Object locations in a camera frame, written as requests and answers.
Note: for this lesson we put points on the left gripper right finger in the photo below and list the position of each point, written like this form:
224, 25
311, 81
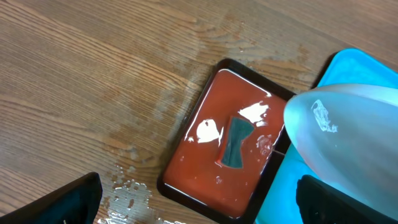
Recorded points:
319, 203

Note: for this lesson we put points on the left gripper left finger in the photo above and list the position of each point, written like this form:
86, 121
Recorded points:
76, 202

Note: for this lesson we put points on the light blue plate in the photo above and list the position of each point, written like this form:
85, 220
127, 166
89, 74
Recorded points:
347, 135

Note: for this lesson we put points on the black tray with red water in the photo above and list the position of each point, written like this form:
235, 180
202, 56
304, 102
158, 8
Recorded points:
192, 176

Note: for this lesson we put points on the teal plastic tray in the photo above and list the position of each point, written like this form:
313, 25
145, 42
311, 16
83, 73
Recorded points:
345, 66

